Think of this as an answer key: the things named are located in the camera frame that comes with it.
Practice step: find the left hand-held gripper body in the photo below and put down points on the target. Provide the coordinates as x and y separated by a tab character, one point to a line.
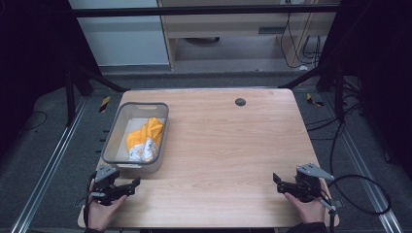
104	181

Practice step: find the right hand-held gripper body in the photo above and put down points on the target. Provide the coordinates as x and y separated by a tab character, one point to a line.
307	184

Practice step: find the yellow and white cloth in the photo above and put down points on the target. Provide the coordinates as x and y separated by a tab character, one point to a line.
145	139

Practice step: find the gray plastic basket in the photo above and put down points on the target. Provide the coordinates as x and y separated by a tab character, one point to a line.
136	137

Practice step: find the person's right hand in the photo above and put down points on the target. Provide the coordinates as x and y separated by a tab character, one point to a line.
309	210

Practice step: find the person's left hand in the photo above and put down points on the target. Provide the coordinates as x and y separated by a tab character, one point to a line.
102	212

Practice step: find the black and yellow tape marker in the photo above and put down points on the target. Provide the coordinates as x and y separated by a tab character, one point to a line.
104	104
313	100

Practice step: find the round gray table grommet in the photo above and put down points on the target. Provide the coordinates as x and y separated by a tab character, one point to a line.
240	102

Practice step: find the black metal stand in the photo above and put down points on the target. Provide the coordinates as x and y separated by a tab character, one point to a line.
70	97
339	93

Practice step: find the white cabinet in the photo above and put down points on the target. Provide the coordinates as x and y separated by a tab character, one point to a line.
123	39

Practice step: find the light wooden desk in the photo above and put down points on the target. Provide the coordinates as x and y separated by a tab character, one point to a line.
226	29

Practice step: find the aluminium floor rail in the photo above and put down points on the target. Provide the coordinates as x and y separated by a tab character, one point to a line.
362	168
48	168

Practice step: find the black horizontal frame bar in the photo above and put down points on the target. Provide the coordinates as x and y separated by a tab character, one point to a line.
200	10

